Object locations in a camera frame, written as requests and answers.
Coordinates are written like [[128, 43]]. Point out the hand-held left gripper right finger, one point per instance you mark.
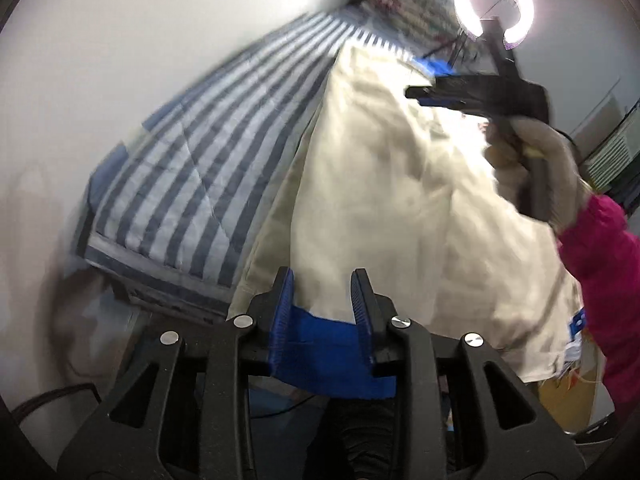
[[361, 320]]

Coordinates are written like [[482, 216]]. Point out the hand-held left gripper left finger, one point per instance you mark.
[[280, 322]]

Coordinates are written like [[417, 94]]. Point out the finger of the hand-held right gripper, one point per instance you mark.
[[430, 96]]

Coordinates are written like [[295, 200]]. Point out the beige and blue jacket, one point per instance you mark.
[[380, 185]]

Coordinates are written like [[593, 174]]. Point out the person's right forearm pink sleeve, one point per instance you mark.
[[605, 280]]

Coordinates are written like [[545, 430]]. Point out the person's right hand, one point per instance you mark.
[[560, 160]]

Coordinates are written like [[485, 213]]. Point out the floral patterned pillow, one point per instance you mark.
[[400, 0]]

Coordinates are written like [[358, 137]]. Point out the blue white striped quilt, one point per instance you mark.
[[200, 160]]

